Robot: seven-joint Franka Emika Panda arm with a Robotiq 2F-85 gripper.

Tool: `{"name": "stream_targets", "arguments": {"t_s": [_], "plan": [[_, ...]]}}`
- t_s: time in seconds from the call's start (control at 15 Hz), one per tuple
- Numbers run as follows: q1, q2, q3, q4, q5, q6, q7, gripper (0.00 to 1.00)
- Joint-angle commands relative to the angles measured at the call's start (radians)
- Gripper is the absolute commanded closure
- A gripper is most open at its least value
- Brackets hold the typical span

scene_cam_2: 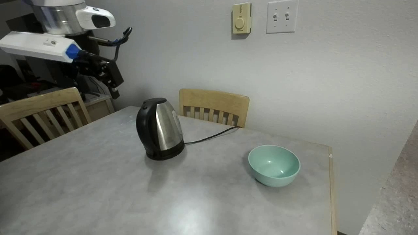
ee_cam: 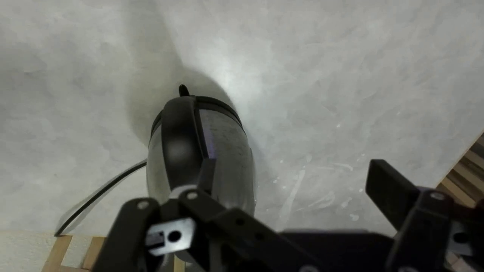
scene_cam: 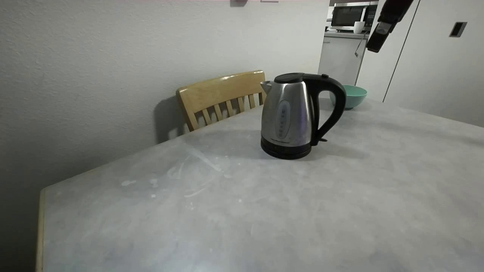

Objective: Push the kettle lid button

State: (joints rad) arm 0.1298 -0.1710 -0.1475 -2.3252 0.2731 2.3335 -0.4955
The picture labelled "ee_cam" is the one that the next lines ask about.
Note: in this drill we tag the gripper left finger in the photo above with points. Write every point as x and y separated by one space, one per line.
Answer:
128 234

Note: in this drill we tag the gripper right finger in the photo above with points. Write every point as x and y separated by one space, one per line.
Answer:
419 226

